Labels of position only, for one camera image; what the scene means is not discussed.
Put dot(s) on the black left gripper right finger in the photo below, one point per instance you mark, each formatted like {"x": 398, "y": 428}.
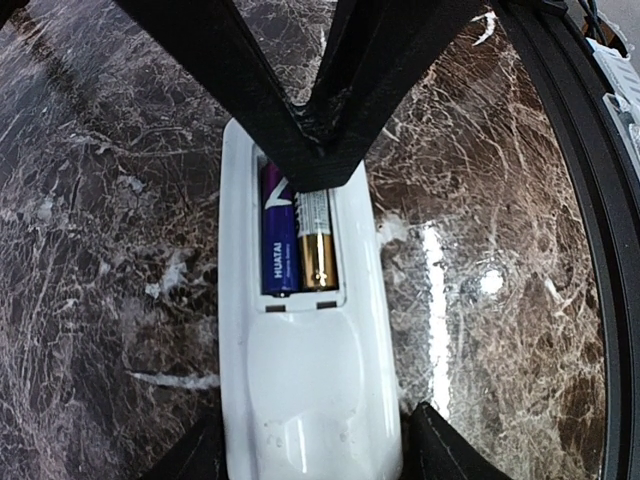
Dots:
{"x": 437, "y": 451}

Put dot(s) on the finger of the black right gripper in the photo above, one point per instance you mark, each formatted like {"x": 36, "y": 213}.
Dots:
{"x": 376, "y": 52}

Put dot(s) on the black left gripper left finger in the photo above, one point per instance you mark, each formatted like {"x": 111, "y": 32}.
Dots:
{"x": 198, "y": 455}

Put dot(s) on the white remote control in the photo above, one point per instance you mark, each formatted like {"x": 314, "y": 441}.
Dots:
{"x": 308, "y": 382}

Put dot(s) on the purple blue AAA battery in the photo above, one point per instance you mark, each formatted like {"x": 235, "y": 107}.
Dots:
{"x": 280, "y": 259}

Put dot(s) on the gold white AAA battery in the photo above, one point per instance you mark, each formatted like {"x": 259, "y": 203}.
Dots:
{"x": 317, "y": 254}

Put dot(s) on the black front frame rail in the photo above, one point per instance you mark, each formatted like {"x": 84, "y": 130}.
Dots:
{"x": 561, "y": 65}

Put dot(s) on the white slotted cable duct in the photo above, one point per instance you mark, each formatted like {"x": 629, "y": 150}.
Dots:
{"x": 623, "y": 102}

